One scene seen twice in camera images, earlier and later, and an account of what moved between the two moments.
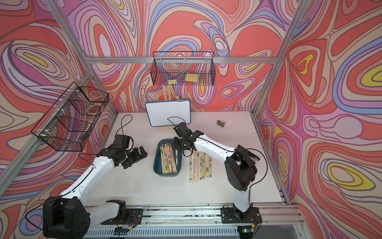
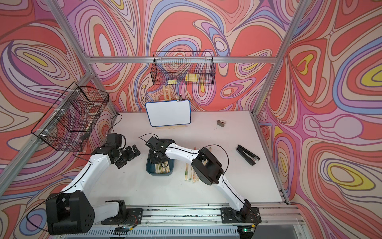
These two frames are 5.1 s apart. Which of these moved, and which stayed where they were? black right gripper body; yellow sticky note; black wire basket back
Moved: black right gripper body
Stayed: black wire basket back; yellow sticky note
